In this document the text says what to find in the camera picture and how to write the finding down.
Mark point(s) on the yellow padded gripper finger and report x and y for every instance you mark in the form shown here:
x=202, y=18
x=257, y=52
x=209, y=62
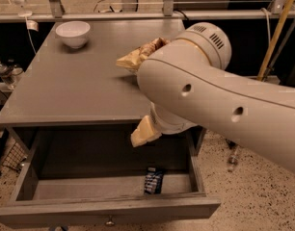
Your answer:
x=145, y=132

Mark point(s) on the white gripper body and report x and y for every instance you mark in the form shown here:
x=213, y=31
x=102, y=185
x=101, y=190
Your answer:
x=158, y=116

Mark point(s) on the dark blue rxbar wrapper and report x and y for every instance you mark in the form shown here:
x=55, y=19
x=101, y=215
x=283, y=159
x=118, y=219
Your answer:
x=153, y=180

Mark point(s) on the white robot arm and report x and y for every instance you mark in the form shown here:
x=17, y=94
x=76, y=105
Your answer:
x=188, y=78

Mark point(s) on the open grey top drawer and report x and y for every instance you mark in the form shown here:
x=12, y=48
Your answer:
x=60, y=188

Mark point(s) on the round metal drawer knob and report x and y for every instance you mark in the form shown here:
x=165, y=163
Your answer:
x=110, y=222

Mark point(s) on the grey cabinet counter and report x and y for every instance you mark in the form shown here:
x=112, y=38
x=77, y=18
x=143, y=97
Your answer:
x=82, y=94

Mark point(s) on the yellow brown chip bag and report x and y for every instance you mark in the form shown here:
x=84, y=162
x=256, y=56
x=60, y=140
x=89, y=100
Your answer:
x=134, y=59

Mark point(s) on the plastic bottle on floor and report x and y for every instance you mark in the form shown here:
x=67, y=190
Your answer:
x=233, y=160

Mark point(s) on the white ceramic bowl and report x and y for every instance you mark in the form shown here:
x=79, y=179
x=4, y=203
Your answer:
x=74, y=34

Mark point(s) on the clear plastic water bottle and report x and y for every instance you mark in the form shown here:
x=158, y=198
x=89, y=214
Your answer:
x=6, y=76

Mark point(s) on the yellow wooden pole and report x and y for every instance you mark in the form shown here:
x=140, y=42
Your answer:
x=282, y=8

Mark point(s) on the black wire basket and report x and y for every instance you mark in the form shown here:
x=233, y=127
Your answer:
x=15, y=158

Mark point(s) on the grey metal rail shelf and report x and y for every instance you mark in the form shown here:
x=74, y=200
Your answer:
x=58, y=10

